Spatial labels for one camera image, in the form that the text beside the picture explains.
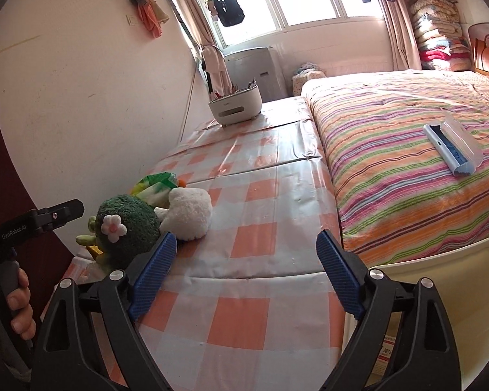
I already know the beige curtain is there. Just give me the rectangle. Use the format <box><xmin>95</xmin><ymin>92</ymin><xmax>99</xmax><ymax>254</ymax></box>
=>
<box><xmin>163</xmin><ymin>0</ymin><xmax>233</xmax><ymax>94</ymax></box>
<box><xmin>377</xmin><ymin>0</ymin><xmax>422</xmax><ymax>72</ymax></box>

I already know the cream plastic bin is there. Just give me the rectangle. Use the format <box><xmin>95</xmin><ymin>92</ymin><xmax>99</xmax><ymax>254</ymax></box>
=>
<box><xmin>369</xmin><ymin>236</ymin><xmax>489</xmax><ymax>391</ymax></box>

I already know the grey floor appliance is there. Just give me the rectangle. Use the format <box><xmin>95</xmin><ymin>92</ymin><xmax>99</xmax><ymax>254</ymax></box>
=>
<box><xmin>223</xmin><ymin>46</ymin><xmax>286</xmax><ymax>102</ymax></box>

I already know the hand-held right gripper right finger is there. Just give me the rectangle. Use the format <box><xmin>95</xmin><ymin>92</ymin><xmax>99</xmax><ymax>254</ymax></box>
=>
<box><xmin>316</xmin><ymin>229</ymin><xmax>461</xmax><ymax>391</ymax></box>

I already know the orange cloth on wall hook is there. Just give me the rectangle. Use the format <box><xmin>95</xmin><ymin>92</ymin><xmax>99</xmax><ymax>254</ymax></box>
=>
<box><xmin>130</xmin><ymin>0</ymin><xmax>170</xmax><ymax>38</ymax></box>

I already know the window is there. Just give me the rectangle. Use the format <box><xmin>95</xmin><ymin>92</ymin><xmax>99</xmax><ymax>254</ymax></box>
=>
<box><xmin>204</xmin><ymin>0</ymin><xmax>388</xmax><ymax>47</ymax></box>

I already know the striped bed blanket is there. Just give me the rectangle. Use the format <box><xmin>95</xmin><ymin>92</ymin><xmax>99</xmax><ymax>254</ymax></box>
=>
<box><xmin>302</xmin><ymin>69</ymin><xmax>489</xmax><ymax>265</ymax></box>

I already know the floral covered stool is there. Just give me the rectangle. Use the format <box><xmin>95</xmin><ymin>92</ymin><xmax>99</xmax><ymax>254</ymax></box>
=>
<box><xmin>291</xmin><ymin>63</ymin><xmax>327</xmax><ymax>97</ymax></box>

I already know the white desktop organizer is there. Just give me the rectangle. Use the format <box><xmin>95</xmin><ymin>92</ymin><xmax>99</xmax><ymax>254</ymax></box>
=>
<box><xmin>208</xmin><ymin>82</ymin><xmax>263</xmax><ymax>127</ymax></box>

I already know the orange checked tablecloth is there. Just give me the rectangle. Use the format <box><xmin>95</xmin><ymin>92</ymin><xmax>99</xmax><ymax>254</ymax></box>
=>
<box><xmin>41</xmin><ymin>97</ymin><xmax>347</xmax><ymax>391</ymax></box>

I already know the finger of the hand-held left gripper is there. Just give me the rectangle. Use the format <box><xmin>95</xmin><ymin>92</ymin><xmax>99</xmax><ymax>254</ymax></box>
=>
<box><xmin>37</xmin><ymin>199</ymin><xmax>85</xmax><ymax>233</ymax></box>

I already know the cluster of pens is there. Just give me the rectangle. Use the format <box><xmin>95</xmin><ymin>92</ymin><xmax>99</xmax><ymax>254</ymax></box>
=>
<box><xmin>213</xmin><ymin>77</ymin><xmax>258</xmax><ymax>99</ymax></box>

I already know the green and white plush toy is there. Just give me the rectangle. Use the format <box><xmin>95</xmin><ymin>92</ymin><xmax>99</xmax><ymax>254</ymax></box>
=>
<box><xmin>75</xmin><ymin>187</ymin><xmax>213</xmax><ymax>269</ymax></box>

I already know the green snack packet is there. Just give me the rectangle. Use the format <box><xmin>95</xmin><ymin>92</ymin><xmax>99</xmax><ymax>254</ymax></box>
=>
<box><xmin>129</xmin><ymin>172</ymin><xmax>179</xmax><ymax>206</ymax></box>

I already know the person's left hand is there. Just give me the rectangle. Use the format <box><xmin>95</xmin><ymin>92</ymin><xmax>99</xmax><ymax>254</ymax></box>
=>
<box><xmin>4</xmin><ymin>271</ymin><xmax>37</xmax><ymax>335</ymax></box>

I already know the black hanging garment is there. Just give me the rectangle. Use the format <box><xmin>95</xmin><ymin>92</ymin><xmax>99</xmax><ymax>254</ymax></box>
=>
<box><xmin>208</xmin><ymin>0</ymin><xmax>245</xmax><ymax>28</ymax></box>

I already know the white and blue lint brush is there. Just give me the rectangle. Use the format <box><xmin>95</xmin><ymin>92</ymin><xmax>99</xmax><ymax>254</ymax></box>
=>
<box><xmin>423</xmin><ymin>115</ymin><xmax>483</xmax><ymax>177</ymax></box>

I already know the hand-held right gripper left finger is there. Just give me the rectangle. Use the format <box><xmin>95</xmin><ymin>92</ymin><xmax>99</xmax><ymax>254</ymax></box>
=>
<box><xmin>30</xmin><ymin>231</ymin><xmax>178</xmax><ymax>391</ymax></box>

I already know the stack of folded quilts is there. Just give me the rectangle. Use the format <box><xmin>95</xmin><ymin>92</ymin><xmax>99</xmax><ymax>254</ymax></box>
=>
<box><xmin>407</xmin><ymin>0</ymin><xmax>471</xmax><ymax>72</ymax></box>

